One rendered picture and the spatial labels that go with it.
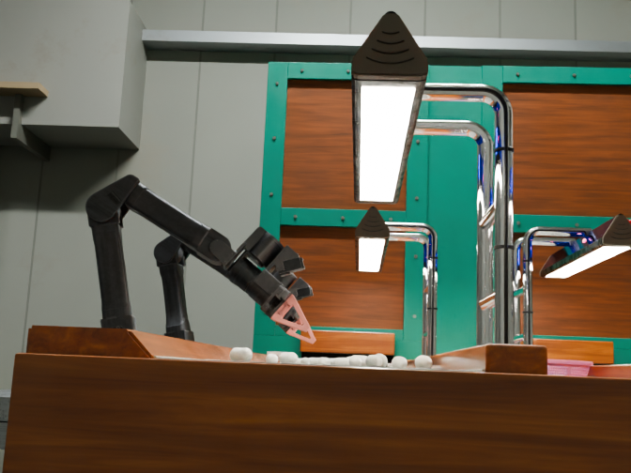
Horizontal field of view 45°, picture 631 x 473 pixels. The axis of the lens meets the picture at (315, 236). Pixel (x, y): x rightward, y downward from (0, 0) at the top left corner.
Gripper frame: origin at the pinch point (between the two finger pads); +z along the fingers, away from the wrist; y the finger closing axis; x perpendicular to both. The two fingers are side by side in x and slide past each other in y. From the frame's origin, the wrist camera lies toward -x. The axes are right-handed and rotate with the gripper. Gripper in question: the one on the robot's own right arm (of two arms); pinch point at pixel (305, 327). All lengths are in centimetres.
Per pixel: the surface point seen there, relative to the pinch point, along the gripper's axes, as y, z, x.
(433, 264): 33.5, 11.5, -33.3
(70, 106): 185, -171, -6
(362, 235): 12.3, -4.8, -24.5
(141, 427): -93, 2, 16
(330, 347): 84, 3, 0
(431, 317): 34.0, 19.8, -22.6
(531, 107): 92, 2, -107
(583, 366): -20, 44, -27
